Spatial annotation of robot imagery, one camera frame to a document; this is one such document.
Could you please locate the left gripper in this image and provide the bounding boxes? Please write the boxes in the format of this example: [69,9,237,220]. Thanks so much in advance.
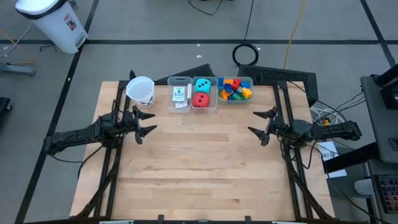
[119,105,158,146]

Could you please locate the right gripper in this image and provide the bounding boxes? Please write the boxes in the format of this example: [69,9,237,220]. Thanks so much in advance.
[247,106,290,147]

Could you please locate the mint card pack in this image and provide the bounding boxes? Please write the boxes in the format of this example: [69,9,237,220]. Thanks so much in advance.
[172,86,187,103]

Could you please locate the red foam die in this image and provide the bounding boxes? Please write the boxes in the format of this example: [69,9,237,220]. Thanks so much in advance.
[192,92,210,108]

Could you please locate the teal foam die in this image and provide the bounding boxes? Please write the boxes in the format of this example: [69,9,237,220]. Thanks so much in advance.
[195,78,212,94]

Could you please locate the wide clear plastic bin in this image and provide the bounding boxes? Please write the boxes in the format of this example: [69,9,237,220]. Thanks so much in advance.
[216,76,254,105]

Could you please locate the narrow clear plastic bin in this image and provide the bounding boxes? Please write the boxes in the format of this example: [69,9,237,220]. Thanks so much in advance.
[192,76,218,114]
[167,76,193,113]

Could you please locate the white jack-o'-lantern bucket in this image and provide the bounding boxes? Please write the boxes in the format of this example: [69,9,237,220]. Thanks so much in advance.
[125,76,155,108]

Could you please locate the white paper sheet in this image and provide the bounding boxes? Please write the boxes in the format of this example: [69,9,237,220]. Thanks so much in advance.
[317,141,348,180]

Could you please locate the black support beam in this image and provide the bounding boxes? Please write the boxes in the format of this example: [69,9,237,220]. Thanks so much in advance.
[323,142,382,174]

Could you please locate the dark grey equipment cart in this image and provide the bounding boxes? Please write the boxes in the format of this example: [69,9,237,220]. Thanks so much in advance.
[359,63,398,166]

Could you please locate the white rounded device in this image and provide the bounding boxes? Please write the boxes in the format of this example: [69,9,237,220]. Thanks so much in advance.
[353,178,377,197]

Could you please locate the black equipment box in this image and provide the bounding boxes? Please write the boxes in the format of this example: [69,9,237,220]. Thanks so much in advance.
[371,63,398,110]

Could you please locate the white step trash can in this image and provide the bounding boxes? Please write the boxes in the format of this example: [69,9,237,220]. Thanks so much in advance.
[14,0,90,54]

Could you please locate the grey stand foot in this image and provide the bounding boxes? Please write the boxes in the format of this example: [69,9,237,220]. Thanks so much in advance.
[0,61,36,78]

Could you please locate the black chair base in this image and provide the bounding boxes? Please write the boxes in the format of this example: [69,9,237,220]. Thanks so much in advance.
[0,96,13,125]

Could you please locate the backlit computer keyboard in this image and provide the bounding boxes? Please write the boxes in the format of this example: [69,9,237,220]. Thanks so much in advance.
[373,174,398,215]

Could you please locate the black aluminium rig frame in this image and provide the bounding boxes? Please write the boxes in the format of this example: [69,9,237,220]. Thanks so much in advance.
[70,70,336,220]

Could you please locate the white cable bundle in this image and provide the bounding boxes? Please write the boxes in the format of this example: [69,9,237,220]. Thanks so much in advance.
[309,105,351,128]

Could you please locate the black coiled cable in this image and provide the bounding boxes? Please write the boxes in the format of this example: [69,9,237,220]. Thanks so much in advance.
[231,0,260,67]

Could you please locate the yellow cable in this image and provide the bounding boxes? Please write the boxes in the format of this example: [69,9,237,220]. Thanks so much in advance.
[283,0,308,70]

